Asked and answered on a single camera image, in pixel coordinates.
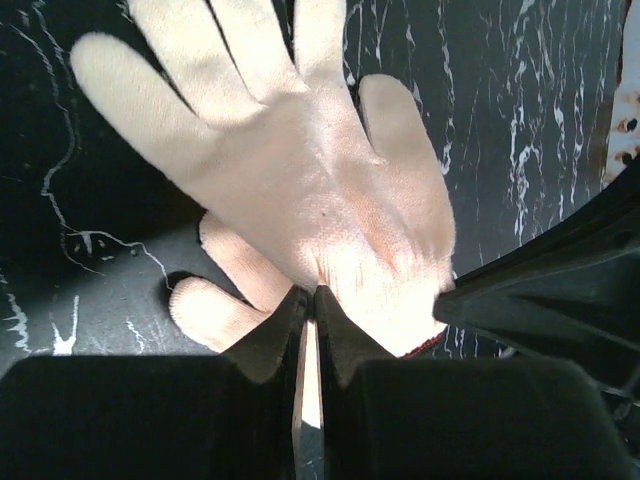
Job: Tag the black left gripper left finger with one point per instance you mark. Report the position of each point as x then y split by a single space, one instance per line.
231 416

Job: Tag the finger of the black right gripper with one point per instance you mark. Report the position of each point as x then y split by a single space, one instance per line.
573 291

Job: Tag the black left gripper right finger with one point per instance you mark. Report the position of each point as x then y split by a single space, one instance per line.
421 418

